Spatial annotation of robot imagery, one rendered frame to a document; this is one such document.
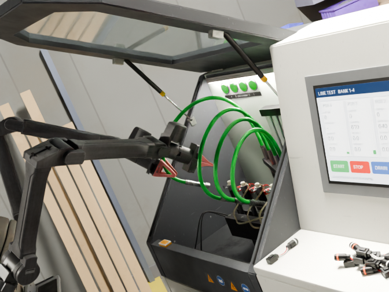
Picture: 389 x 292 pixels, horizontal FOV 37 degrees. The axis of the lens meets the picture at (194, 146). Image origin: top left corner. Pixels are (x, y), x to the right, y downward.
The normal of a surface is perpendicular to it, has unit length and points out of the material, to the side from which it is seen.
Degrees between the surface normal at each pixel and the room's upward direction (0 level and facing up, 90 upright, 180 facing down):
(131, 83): 90
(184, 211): 90
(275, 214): 90
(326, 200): 76
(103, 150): 115
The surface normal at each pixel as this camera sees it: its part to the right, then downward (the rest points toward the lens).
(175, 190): 0.55, 0.00
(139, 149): 0.63, 0.35
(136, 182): 0.25, 0.16
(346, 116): -0.82, 0.22
